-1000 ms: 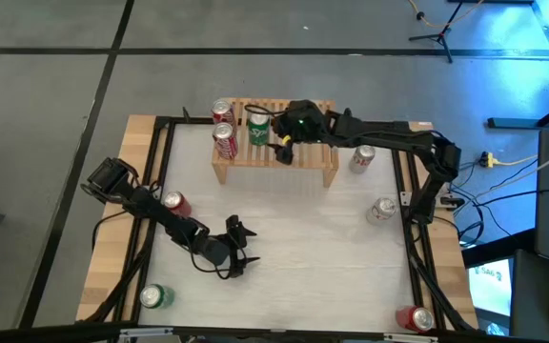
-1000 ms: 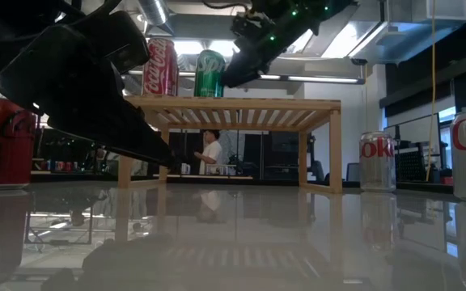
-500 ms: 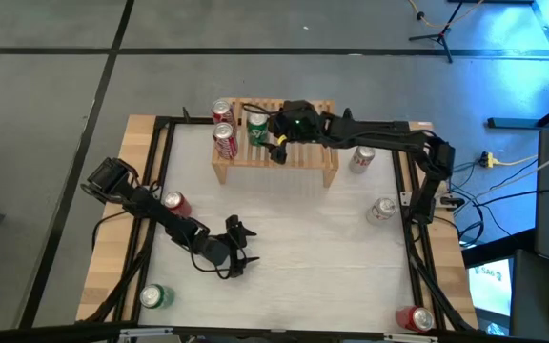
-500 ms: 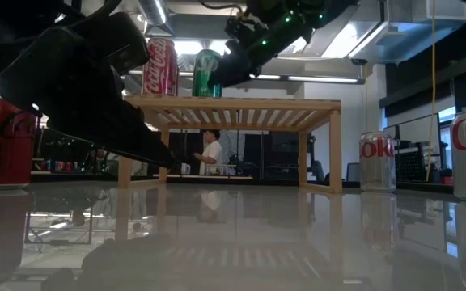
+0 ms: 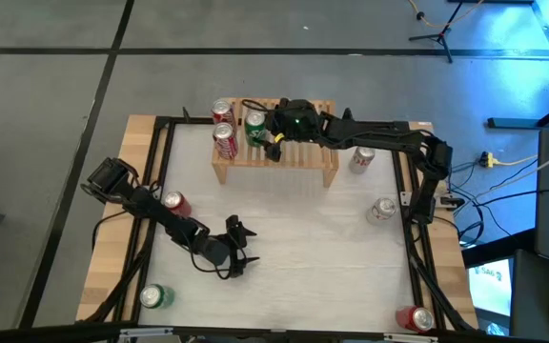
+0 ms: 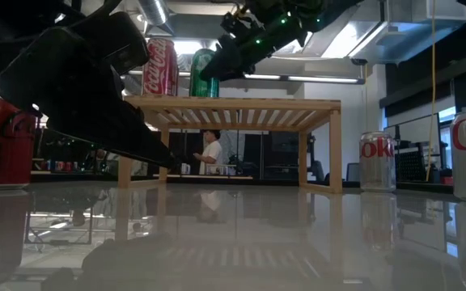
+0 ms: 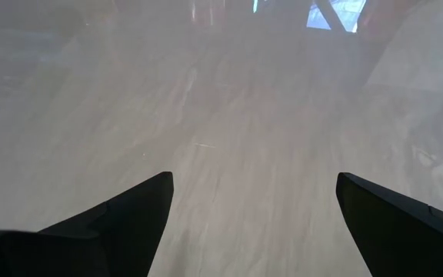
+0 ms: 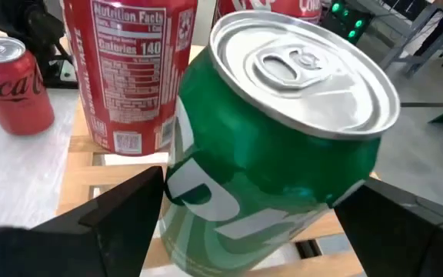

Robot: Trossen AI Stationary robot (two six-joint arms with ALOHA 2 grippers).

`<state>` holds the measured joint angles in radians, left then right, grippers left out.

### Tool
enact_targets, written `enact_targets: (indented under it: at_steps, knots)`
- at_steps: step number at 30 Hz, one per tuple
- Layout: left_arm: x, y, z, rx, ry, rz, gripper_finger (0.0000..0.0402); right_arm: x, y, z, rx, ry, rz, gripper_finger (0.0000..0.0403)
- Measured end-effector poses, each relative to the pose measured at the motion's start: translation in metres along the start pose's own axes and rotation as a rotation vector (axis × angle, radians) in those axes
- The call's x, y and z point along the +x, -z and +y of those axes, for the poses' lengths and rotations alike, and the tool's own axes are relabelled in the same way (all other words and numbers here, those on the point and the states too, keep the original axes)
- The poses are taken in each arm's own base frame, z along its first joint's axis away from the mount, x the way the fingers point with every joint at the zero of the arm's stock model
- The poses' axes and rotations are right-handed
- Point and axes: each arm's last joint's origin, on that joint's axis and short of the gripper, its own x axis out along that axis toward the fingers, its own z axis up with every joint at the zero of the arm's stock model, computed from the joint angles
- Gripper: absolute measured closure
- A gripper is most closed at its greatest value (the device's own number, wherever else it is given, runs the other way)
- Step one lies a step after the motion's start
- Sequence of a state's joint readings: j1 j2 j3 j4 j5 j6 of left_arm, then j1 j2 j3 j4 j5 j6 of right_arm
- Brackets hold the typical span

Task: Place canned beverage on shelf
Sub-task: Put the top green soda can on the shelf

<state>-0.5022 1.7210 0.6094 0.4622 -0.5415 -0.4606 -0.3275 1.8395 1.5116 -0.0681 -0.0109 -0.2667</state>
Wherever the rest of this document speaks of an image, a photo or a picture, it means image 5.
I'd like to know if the red Coca-Cola can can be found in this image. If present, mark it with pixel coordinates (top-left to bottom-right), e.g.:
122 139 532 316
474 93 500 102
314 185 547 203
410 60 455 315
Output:
212 121 240 161
210 98 238 129

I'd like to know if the yellow floor cable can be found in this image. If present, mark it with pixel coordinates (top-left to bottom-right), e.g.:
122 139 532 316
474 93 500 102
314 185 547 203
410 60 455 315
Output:
407 0 485 29

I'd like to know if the green Sprite can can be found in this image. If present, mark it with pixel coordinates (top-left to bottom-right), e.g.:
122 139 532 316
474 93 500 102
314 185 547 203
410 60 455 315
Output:
139 283 176 310
243 109 268 149

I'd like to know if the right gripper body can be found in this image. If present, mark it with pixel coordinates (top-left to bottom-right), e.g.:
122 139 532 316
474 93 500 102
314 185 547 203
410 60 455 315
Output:
265 98 324 143

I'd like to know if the silver Diet Coke can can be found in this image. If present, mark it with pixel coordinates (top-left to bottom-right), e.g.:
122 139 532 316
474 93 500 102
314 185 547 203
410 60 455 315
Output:
348 145 376 175
364 196 398 227

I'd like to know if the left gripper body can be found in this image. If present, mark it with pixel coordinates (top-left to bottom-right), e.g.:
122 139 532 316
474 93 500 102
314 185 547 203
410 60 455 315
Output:
193 232 238 275

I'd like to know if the black tripod stand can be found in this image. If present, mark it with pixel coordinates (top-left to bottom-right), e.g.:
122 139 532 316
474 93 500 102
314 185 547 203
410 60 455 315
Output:
407 0 466 65

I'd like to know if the wooden slatted shelf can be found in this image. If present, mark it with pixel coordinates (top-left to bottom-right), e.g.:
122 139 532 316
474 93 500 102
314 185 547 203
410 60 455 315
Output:
211 97 340 189

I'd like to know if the black metal table frame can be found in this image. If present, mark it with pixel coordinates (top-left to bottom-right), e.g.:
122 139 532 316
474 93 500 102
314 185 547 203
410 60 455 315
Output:
76 113 480 343

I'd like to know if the red Coke can black script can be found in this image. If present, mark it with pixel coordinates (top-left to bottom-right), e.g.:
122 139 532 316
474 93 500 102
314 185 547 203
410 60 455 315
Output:
395 305 436 333
162 190 193 219

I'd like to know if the black desk frame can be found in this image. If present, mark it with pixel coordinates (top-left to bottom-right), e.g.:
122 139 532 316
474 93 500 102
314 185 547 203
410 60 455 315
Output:
487 0 549 131

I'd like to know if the thin black cable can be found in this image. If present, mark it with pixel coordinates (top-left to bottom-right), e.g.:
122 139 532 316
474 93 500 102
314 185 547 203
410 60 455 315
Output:
91 209 128 252

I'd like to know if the silver metal bracket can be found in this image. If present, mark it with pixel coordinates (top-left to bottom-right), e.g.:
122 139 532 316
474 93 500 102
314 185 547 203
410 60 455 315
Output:
119 327 174 340
382 333 438 343

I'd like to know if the lit computer screen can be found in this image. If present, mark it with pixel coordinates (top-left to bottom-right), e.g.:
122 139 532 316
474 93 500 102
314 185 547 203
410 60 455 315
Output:
467 256 515 318

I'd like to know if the yellow power plug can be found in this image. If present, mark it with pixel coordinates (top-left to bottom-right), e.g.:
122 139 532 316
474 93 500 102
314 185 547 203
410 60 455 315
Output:
478 151 499 169

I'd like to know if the dark grey cabinet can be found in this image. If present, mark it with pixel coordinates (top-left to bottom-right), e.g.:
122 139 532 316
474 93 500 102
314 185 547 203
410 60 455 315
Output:
510 250 549 343

